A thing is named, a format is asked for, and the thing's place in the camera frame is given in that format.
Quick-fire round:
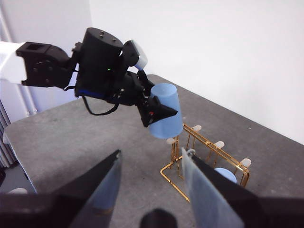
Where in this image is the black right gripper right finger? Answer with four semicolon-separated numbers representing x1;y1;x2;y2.
181;147;304;228

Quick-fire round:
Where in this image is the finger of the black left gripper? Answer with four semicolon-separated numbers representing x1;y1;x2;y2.
140;96;178;128
139;70;155;97

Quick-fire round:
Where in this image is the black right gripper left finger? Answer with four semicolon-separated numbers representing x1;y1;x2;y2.
0;149;122;228

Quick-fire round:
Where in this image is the blue ribbed cup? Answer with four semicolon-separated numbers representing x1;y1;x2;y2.
149;83;183;140
213;167;238;185

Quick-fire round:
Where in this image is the pale grey left wrist camera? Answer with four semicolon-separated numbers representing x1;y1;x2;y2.
123;39;148;71

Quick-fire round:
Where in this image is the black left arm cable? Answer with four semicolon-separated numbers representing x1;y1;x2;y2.
82;96;119;116

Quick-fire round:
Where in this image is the gold wire cup rack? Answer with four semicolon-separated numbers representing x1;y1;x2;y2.
160;123;252;202

